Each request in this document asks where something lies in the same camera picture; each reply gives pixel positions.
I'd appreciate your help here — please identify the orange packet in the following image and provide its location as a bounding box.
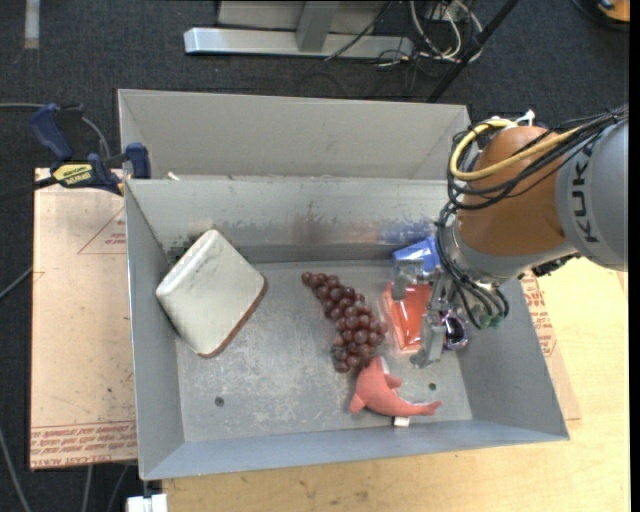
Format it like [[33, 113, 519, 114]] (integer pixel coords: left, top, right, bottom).
[[380, 281, 437, 354]]

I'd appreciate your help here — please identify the brown cardboard board, red print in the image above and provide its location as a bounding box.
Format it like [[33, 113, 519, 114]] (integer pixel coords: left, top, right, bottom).
[[29, 166, 584, 472]]

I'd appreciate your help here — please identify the blue plastic packet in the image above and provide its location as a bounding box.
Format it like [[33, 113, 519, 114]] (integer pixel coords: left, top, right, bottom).
[[391, 235, 441, 275]]

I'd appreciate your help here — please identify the pink plush dolphin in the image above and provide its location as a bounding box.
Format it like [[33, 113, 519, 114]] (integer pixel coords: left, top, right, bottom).
[[348, 355, 444, 428]]

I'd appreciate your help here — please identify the pale grey metal gripper finger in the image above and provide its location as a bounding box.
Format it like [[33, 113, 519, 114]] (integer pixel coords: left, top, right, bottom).
[[409, 312, 448, 370], [391, 261, 427, 302]]

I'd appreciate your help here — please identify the purple toy grape bunch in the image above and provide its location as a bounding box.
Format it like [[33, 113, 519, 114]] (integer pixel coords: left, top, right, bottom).
[[301, 271, 389, 375]]

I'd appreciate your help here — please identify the grey metal bin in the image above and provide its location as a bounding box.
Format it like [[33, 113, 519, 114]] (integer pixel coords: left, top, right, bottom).
[[117, 88, 571, 482]]

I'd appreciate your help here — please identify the white toy bread slice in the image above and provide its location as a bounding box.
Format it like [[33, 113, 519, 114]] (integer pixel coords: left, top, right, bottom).
[[155, 229, 268, 359]]

